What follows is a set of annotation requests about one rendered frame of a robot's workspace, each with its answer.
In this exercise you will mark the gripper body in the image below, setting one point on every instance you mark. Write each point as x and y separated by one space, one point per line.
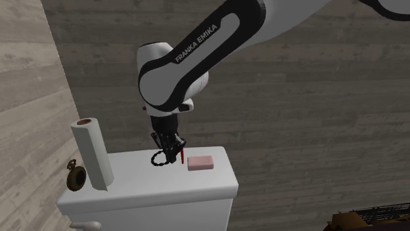
164 124

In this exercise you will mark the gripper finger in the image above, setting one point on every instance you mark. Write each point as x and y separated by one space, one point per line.
179 144
159 139

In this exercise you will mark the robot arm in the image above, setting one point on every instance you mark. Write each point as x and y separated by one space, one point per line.
160 80

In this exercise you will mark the pink soap bar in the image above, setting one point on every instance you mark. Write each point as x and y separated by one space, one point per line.
200 163

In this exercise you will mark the white toilet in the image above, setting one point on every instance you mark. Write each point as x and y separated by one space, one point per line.
153 192

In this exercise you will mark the white paper towel roll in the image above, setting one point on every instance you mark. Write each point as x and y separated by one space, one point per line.
94 153

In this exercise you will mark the brass pocket watch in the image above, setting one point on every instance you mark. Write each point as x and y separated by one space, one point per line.
77 178

